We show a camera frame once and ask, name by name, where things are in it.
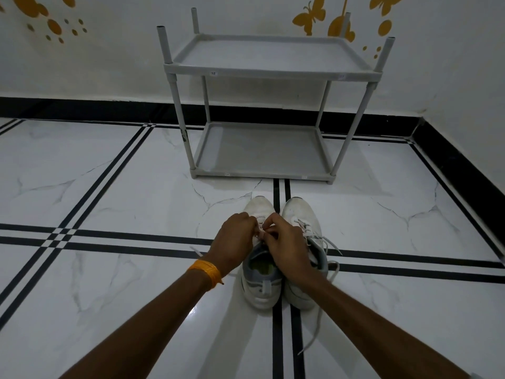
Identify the person's right hand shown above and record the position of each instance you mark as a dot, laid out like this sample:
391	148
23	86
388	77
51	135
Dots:
290	252

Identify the person's left hand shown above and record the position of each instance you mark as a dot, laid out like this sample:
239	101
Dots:
232	242

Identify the white sneaker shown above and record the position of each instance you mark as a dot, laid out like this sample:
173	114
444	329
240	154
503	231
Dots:
300	211
260	294

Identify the grey two-tier shoe rack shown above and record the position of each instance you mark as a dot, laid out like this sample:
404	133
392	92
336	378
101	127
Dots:
268	55

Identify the person's left forearm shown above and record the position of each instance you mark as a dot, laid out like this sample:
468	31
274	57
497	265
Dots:
150	335

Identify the person's right forearm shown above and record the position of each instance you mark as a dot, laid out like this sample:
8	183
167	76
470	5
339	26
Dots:
375	335

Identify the orange thread wristband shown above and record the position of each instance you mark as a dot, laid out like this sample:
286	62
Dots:
205	270

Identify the yellow hanging butterfly wall sticker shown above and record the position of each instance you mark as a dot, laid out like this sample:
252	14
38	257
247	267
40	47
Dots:
335	27

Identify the small yellow butterfly wall sticker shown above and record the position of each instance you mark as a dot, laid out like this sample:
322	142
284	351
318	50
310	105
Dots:
315	13
384	1

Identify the yellow oval wall sticker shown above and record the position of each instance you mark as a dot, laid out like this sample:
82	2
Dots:
385	28

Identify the cluster of yellow wall stickers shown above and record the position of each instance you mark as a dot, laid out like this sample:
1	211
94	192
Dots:
27	3

